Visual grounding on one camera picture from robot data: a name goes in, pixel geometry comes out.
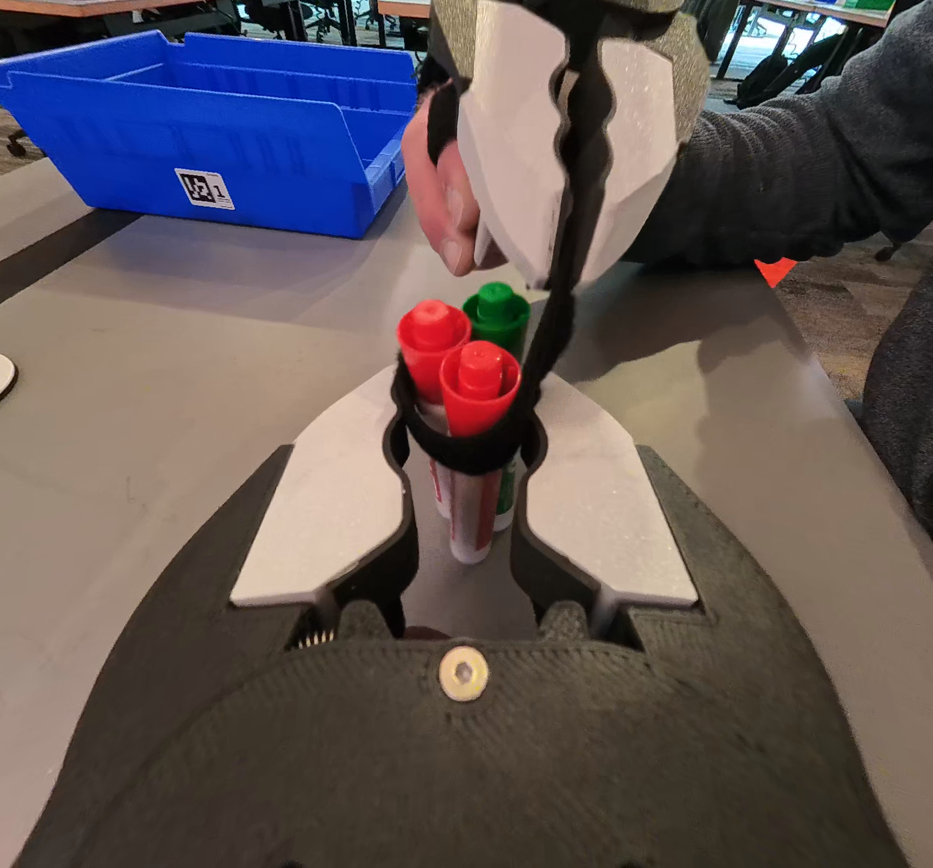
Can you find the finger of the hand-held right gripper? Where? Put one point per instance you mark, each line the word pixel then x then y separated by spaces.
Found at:
pixel 510 154
pixel 638 147

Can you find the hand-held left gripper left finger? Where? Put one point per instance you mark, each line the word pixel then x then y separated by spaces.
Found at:
pixel 328 511

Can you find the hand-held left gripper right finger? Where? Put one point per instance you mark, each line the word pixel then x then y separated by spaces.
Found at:
pixel 605 518

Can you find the green dry erase marker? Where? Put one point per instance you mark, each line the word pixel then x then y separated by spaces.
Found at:
pixel 499 321

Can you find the red dry erase marker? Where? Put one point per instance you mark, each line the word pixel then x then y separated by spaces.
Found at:
pixel 430 343
pixel 477 402

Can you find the blue bin with printed tag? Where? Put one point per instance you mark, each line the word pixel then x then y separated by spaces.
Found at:
pixel 182 125

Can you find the person's right forearm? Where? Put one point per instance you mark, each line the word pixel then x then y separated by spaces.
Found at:
pixel 802 168

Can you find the person's right hand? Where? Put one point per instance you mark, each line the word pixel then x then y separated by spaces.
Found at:
pixel 444 205

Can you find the orange plastic piece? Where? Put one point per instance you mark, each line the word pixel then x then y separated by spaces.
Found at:
pixel 774 270

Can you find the wooden desk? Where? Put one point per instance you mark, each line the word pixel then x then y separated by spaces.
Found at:
pixel 109 5
pixel 816 8

